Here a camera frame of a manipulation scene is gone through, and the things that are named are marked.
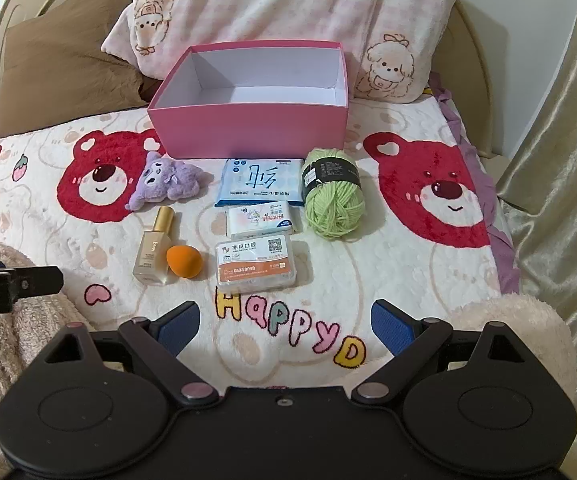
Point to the clear floss pick box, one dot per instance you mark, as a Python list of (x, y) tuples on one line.
[(256, 265)]

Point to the orange makeup sponge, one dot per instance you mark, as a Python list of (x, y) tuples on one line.
[(183, 261)]

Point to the red bear printed blanket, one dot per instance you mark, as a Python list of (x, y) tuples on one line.
[(418, 280)]

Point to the pink cardboard box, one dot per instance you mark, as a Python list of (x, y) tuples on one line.
[(248, 130)]

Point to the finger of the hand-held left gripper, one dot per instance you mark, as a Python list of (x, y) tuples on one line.
[(38, 284)]

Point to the green yarn ball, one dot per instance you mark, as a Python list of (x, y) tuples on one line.
[(333, 205)]

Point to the brown pillow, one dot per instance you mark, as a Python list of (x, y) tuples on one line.
[(68, 70)]

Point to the blue wet wipes pack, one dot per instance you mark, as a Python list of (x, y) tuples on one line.
[(258, 182)]

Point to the purple plush toy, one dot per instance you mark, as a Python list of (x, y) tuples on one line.
[(168, 182)]

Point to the purple ruffled bedsheet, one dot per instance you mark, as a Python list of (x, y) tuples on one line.
[(498, 240)]

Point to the small white tissue pack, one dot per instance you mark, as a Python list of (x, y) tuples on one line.
[(261, 220)]

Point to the gold-capped foundation bottle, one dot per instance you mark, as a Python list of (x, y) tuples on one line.
[(151, 260)]

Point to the pink printed pillow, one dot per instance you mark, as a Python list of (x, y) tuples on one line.
[(293, 5)]

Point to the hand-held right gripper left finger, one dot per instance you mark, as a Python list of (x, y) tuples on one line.
[(178, 332)]

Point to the gold curtain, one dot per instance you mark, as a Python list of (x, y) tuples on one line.
[(558, 185)]

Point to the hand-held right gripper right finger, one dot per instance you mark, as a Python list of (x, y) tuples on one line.
[(388, 330)]

